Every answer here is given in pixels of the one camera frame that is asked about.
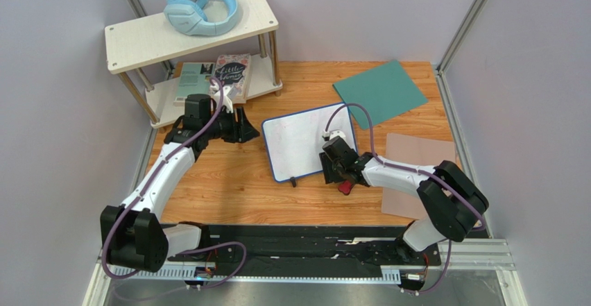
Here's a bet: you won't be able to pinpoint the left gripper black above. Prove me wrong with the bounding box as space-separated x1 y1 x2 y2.
203 106 260 144

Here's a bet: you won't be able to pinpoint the red whiteboard eraser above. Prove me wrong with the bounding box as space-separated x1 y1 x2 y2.
337 180 354 196

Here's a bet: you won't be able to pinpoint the blue framed whiteboard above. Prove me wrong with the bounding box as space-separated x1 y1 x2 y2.
262 103 358 187

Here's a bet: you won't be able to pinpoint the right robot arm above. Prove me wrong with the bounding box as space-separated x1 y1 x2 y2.
319 136 489 252

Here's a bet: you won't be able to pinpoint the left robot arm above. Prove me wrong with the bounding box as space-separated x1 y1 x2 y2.
100 94 260 277

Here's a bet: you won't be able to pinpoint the Little Women book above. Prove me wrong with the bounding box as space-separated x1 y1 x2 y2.
213 53 252 103

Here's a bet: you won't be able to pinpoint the teal paperback book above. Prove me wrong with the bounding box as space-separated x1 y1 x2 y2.
173 62 215 107

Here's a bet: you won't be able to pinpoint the pinkish beige mat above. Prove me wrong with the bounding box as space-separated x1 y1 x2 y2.
382 133 459 219

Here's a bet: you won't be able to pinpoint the teal green mat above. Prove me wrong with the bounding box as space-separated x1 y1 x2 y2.
333 60 428 130

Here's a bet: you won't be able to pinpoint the light blue headphones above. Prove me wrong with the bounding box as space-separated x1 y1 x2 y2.
163 0 240 36

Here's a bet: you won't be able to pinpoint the white two-tier shelf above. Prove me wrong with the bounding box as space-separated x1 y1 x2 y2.
105 0 283 128

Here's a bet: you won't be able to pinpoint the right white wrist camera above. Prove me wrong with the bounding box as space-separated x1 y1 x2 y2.
321 130 347 142

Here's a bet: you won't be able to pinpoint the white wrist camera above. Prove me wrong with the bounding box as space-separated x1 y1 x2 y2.
211 85 235 114
321 130 347 142

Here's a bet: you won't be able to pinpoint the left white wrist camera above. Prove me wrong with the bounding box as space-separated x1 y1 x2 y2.
211 85 235 114

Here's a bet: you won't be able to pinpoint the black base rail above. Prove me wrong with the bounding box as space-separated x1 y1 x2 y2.
174 225 444 278

